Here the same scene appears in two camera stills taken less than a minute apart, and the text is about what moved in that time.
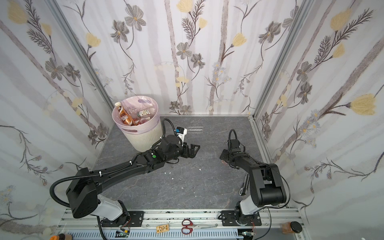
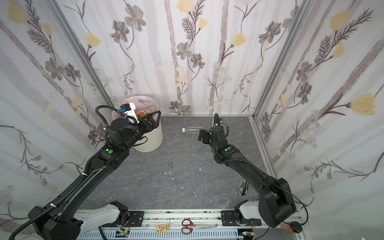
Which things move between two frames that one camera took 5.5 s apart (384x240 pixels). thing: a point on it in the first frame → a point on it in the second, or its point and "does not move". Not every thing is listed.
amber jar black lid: (291, 227) does not move
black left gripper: (186, 149) → (150, 121)
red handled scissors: (188, 229) does not move
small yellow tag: (162, 228) does not move
